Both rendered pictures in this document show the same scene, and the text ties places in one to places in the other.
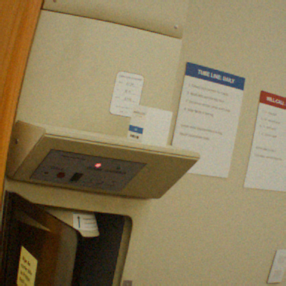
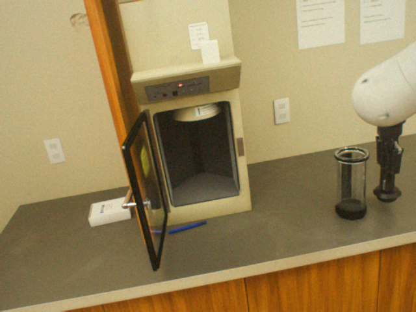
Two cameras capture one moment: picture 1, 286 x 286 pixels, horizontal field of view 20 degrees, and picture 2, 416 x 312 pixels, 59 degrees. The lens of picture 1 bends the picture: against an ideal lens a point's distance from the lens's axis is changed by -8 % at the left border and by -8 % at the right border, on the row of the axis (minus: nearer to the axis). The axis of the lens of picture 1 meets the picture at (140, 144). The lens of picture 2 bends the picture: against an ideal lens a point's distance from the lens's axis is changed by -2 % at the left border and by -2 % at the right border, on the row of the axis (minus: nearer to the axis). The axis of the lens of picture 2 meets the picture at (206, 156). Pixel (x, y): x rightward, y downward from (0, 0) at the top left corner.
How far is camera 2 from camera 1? 0.81 m
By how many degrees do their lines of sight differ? 38
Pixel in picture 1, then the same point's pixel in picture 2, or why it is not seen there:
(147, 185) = (221, 84)
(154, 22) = not seen: outside the picture
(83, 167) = (173, 88)
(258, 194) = (375, 45)
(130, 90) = (201, 32)
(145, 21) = not seen: outside the picture
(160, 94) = (221, 28)
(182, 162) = (231, 69)
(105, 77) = (181, 31)
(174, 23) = not seen: outside the picture
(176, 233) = (316, 83)
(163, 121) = (213, 49)
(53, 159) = (151, 90)
